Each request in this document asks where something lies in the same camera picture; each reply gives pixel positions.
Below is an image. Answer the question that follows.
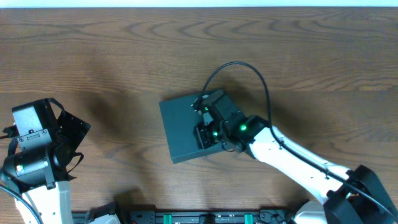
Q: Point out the dark green gift box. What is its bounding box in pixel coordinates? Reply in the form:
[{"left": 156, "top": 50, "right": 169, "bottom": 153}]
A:
[{"left": 159, "top": 89, "right": 237, "bottom": 164}]

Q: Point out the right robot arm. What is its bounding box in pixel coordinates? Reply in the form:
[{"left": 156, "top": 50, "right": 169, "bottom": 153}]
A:
[{"left": 195, "top": 116, "right": 397, "bottom": 223}]

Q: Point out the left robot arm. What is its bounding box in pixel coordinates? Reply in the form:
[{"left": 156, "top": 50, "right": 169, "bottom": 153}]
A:
[{"left": 2, "top": 111, "right": 91, "bottom": 223}]

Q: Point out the right black cable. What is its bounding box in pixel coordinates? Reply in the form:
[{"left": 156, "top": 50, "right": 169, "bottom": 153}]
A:
[{"left": 198, "top": 61, "right": 398, "bottom": 222}]

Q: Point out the black cable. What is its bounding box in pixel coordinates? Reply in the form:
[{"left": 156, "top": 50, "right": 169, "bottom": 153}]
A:
[
  {"left": 198, "top": 61, "right": 398, "bottom": 222},
  {"left": 0, "top": 183, "right": 44, "bottom": 224}
]

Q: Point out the left black cable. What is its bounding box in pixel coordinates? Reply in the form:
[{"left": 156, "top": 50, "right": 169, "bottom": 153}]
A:
[{"left": 0, "top": 183, "right": 44, "bottom": 224}]

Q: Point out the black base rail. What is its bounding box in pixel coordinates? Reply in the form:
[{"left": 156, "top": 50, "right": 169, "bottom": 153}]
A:
[{"left": 72, "top": 210, "right": 295, "bottom": 224}]

